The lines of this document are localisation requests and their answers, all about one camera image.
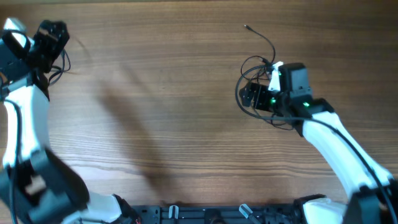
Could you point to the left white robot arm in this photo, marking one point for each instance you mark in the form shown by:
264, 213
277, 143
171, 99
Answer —
36, 185

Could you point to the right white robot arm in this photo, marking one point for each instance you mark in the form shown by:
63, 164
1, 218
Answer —
280, 94

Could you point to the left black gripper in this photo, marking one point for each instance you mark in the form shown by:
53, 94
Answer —
41, 38

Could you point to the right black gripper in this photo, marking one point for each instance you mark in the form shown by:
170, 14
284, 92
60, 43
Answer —
262, 91

